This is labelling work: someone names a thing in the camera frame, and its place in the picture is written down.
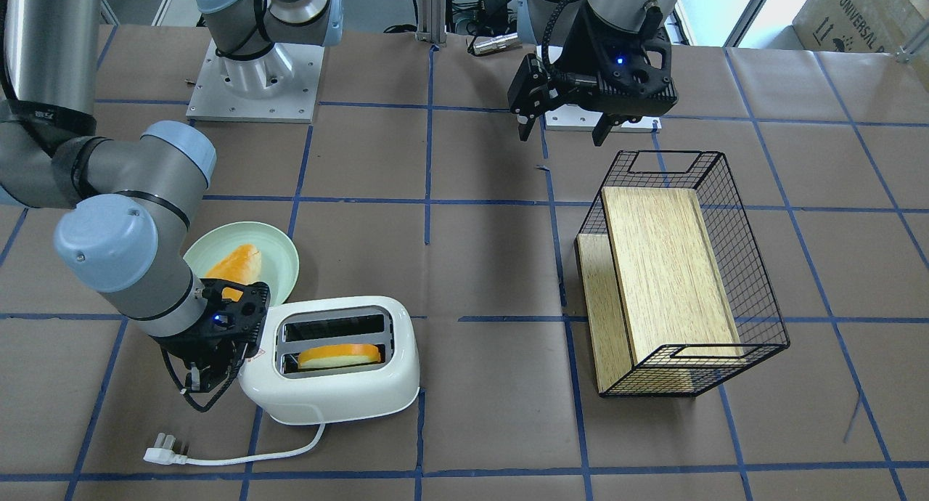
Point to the aluminium frame post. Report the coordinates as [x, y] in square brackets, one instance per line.
[430, 16]

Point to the light green plate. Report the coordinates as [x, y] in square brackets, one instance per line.
[280, 258]

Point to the black power adapter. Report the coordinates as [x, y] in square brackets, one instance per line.
[493, 18]

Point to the cardboard box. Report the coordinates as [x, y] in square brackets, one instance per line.
[858, 25]

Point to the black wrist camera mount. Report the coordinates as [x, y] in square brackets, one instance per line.
[231, 309]
[597, 20]

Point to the black wire basket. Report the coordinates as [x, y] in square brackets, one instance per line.
[757, 316]

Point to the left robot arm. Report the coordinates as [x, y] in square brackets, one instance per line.
[534, 15]

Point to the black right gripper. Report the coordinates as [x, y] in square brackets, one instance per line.
[190, 354]

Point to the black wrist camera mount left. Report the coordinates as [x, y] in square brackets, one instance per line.
[597, 20]

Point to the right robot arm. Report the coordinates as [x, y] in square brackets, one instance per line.
[129, 205]

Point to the bread slice in toaster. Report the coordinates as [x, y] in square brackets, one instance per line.
[338, 355]

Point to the white toaster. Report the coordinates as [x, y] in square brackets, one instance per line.
[273, 381]

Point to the triangular bread on plate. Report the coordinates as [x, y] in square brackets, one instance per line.
[243, 265]

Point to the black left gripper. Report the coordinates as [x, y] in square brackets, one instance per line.
[578, 51]

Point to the wooden shelf in basket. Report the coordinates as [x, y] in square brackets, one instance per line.
[659, 318]

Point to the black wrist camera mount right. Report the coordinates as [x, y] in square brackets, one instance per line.
[231, 309]

